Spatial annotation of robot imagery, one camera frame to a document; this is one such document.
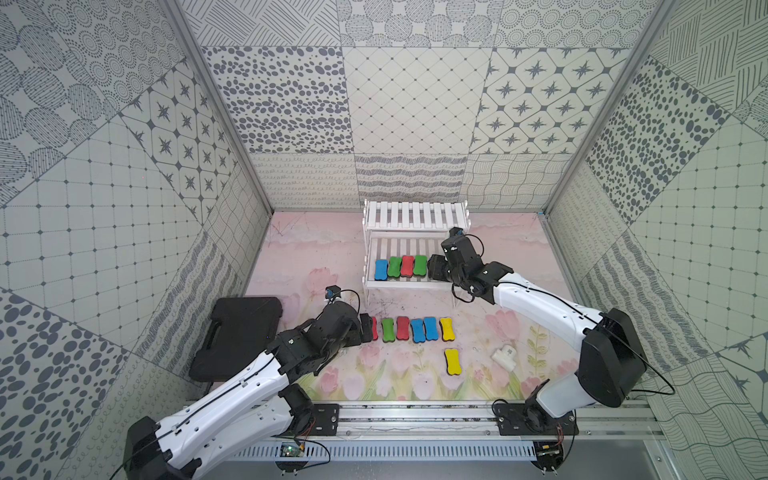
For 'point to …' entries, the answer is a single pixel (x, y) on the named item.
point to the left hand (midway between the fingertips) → (360, 318)
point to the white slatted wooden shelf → (400, 237)
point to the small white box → (505, 357)
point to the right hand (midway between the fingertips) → (437, 266)
